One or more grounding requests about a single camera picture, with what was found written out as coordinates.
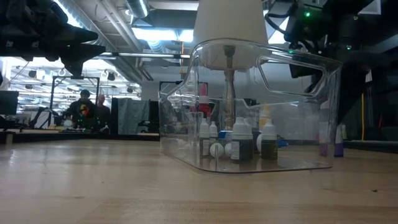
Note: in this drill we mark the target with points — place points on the dark partition panel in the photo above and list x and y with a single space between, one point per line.
133 115

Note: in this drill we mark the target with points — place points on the purple food coloring bottle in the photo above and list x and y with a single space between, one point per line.
339 143

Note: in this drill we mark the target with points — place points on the long ceiling light strip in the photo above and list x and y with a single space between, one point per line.
140 55

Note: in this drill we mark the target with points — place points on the person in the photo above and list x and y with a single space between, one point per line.
82 110
102 113

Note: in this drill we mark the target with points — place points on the silver ventilation duct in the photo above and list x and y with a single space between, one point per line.
136 7

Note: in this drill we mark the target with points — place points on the orange food coloring bottle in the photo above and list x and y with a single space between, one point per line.
265 112

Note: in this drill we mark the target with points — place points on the blue food coloring bottle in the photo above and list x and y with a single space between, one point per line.
224 134

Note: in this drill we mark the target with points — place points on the clear plastic bin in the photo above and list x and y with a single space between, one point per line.
180 130

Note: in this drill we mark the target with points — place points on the background black robot arm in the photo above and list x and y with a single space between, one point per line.
46 116

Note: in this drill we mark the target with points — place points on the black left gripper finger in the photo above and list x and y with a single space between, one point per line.
81 34
81 54

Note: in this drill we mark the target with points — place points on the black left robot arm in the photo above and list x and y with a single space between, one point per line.
31 9

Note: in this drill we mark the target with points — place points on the black monitor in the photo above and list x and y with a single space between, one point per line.
8 102

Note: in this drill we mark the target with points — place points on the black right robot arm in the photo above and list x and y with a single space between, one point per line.
360 71

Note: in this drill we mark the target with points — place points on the black frame stand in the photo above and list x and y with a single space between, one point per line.
91 77

